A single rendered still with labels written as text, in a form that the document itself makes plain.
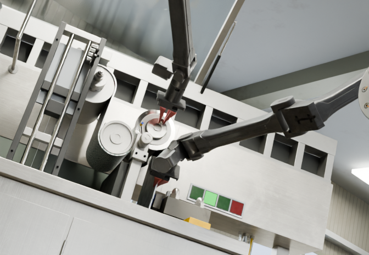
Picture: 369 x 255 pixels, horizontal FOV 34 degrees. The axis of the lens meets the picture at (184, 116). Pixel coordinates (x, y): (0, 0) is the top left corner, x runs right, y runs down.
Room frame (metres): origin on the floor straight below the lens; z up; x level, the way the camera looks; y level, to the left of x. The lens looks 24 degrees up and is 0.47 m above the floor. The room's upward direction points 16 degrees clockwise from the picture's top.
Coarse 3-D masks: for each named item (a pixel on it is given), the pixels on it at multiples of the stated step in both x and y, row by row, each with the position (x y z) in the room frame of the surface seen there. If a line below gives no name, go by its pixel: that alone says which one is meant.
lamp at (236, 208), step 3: (234, 201) 2.37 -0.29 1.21; (234, 204) 2.38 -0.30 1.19; (237, 204) 2.38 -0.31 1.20; (240, 204) 2.38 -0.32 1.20; (231, 207) 2.37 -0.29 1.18; (234, 207) 2.38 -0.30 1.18; (237, 207) 2.38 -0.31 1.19; (240, 207) 2.38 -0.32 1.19; (231, 210) 2.37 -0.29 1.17; (234, 210) 2.38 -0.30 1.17; (237, 210) 2.38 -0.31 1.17; (240, 210) 2.38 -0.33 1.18; (237, 213) 2.38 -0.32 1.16; (240, 213) 2.38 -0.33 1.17
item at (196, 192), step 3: (192, 189) 2.33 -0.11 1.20; (195, 189) 2.34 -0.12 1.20; (198, 189) 2.34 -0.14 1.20; (201, 189) 2.34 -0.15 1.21; (192, 192) 2.33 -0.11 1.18; (195, 192) 2.34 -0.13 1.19; (198, 192) 2.34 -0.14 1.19; (201, 192) 2.34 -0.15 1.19; (192, 195) 2.33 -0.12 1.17; (195, 195) 2.34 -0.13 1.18; (198, 195) 2.34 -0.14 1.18; (201, 195) 2.34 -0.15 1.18; (195, 198) 2.34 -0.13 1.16
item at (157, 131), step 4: (152, 120) 1.93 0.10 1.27; (156, 120) 1.93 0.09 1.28; (148, 124) 1.93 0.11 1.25; (152, 124) 1.93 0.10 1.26; (156, 124) 1.94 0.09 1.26; (164, 124) 1.94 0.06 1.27; (148, 128) 1.93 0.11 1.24; (152, 128) 1.93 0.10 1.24; (156, 128) 1.93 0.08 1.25; (160, 128) 1.94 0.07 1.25; (164, 128) 1.94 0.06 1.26; (152, 132) 1.93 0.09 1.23; (156, 132) 1.94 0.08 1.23; (160, 132) 1.94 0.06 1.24; (164, 132) 1.94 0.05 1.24; (152, 136) 1.93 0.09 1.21; (156, 136) 1.94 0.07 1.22; (160, 136) 1.94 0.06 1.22
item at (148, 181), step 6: (144, 180) 2.18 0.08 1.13; (150, 180) 2.08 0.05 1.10; (144, 186) 2.15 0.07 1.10; (150, 186) 2.05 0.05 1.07; (156, 186) 1.97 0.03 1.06; (144, 192) 2.12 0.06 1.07; (150, 192) 2.02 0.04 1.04; (138, 198) 2.19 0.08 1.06; (144, 198) 2.09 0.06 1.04; (150, 198) 1.99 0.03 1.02; (138, 204) 2.16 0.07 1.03
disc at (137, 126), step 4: (144, 112) 1.94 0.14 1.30; (148, 112) 1.95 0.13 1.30; (152, 112) 1.95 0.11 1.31; (156, 112) 1.95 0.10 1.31; (140, 116) 1.94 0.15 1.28; (144, 116) 1.94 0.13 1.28; (164, 116) 1.96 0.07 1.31; (136, 120) 1.94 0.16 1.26; (140, 120) 1.94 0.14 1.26; (168, 120) 1.96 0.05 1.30; (136, 124) 1.94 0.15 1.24; (172, 124) 1.97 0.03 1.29; (136, 128) 1.94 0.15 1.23; (172, 128) 1.97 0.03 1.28; (136, 132) 1.94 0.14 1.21; (172, 132) 1.97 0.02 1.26; (172, 136) 1.97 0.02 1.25; (168, 140) 1.97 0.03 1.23; (164, 144) 1.96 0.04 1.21; (168, 144) 1.97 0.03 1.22; (152, 148) 1.96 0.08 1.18; (156, 148) 1.96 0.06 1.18; (160, 148) 1.96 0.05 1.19
